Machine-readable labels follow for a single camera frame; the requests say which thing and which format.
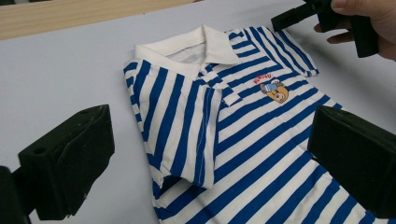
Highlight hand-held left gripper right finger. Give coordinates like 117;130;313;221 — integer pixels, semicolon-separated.
307;105;396;219

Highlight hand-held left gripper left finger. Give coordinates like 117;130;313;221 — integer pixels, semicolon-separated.
17;104;116;221

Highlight blue white striped baby romper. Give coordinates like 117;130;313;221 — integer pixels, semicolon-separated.
122;23;396;224

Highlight pale lavender table mat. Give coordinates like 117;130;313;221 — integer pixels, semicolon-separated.
0;0;396;224

